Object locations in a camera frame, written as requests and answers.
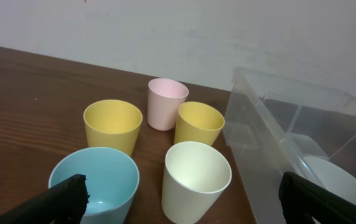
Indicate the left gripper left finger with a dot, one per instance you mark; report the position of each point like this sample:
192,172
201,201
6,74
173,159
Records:
65,202

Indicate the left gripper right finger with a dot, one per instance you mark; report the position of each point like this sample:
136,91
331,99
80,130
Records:
305,202

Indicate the light blue small bowl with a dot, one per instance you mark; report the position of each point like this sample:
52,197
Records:
333,178

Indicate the clear plastic storage container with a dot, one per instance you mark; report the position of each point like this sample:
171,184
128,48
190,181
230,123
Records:
272,123

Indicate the yellow cup near container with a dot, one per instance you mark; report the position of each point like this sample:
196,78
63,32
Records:
198,122

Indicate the light blue plastic cup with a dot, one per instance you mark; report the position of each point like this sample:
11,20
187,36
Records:
112,179

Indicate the yellow cup far left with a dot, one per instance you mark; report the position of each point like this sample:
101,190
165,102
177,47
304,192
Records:
114,124

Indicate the pale green plastic cup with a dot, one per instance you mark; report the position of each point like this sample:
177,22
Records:
195,175

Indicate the pink plastic cup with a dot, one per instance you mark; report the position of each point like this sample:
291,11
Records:
164,98

